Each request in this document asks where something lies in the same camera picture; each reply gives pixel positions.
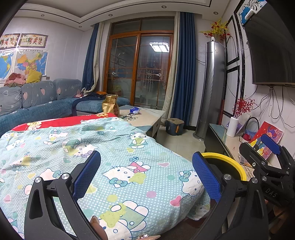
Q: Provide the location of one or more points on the pile of seed shells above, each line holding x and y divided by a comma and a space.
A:
129, 118

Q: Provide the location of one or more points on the wooden sliding glass door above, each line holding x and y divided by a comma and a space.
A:
143, 69

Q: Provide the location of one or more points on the red blanket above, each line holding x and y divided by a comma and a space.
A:
64, 121

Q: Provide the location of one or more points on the world map poster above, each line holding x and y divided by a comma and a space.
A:
5, 67

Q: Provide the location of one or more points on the yellow pillow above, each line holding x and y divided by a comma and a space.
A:
34, 76

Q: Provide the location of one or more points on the beige curtain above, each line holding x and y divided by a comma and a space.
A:
99, 60

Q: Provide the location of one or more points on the blue box stool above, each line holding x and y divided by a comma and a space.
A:
175, 127

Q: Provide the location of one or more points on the beige coffee table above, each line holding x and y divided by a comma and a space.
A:
149, 117

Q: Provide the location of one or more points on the blue sofa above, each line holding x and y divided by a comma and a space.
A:
46, 110

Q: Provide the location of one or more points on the yellow rimmed black trash bin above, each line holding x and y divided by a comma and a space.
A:
221, 156

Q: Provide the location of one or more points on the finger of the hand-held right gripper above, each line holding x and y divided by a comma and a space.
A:
252, 157
270, 144

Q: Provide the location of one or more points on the red berry branches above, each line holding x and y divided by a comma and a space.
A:
243, 107

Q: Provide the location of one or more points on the cartoon cat printed blanket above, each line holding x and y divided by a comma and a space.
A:
138, 147

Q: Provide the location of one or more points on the silver tower air conditioner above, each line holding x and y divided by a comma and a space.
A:
212, 87

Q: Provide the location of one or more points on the television stand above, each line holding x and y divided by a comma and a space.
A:
219, 140

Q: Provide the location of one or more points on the country map poster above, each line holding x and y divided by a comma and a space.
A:
31, 62

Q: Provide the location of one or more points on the person's left hand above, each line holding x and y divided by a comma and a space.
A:
99, 228

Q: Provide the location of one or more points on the yellow and red artificial flowers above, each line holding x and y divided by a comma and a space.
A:
217, 28

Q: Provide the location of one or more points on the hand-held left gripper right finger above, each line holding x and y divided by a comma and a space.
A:
206, 176

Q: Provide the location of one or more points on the white ribbed vase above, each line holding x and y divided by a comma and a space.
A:
232, 127

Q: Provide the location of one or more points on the blue flower wall decal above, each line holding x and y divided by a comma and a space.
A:
245, 11

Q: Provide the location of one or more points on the pink clothes pile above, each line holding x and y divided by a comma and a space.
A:
15, 79

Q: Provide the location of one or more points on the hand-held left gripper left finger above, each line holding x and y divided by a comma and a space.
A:
86, 172

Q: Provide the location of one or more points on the white device on television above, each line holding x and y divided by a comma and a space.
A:
252, 12

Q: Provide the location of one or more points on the gold paper bag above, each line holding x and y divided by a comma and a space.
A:
110, 105

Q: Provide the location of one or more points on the blue and white packet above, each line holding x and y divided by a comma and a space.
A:
134, 111

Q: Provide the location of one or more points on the blue curtain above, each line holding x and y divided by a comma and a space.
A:
182, 69
89, 60

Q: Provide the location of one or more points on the black television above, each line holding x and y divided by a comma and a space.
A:
272, 50

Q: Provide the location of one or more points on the grey heart print cushion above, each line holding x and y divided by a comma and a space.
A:
68, 88
10, 100
38, 93

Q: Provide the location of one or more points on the dark clothes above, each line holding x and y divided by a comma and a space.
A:
92, 95

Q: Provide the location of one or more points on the embroidered wall picture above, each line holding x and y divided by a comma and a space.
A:
33, 41
9, 41

